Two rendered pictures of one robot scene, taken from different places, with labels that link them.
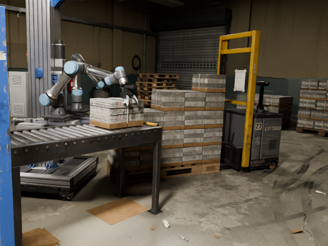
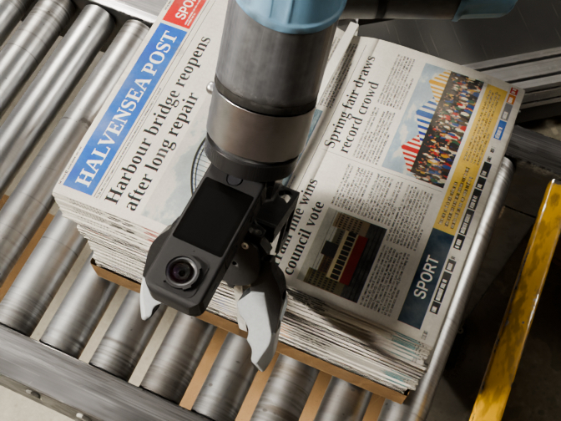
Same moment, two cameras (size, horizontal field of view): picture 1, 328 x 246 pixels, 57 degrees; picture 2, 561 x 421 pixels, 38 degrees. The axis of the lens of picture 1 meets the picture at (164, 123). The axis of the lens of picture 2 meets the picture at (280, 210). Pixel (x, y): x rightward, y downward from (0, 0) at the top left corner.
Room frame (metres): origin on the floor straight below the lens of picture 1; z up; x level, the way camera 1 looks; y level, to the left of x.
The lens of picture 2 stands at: (2.47, 0.05, 1.69)
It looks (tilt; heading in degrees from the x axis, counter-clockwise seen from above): 64 degrees down; 70
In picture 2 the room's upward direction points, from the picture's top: 1 degrees clockwise
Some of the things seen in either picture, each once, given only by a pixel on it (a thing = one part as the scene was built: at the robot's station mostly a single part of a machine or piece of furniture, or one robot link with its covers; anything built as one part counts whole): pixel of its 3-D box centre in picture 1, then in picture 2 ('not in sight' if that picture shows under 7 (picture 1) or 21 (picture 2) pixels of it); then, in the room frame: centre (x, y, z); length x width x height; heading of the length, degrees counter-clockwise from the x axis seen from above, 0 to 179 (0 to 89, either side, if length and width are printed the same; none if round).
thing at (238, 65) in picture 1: (236, 76); not in sight; (4.21, -0.98, 1.27); 0.57 x 0.01 x 0.65; 26
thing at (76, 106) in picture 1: (77, 105); not in sight; (3.46, 1.01, 0.87); 0.15 x 0.15 x 0.10
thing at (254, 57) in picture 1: (249, 100); not in sight; (3.91, -1.10, 0.97); 0.09 x 0.09 x 1.75; 26
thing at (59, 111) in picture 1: (57, 110); not in sight; (2.97, 1.06, 0.87); 0.15 x 0.15 x 0.10
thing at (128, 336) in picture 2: (105, 130); (194, 213); (2.52, 0.50, 0.77); 0.47 x 0.05 x 0.05; 47
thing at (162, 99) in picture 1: (167, 100); not in sight; (3.76, -0.03, 0.95); 0.38 x 0.29 x 0.23; 26
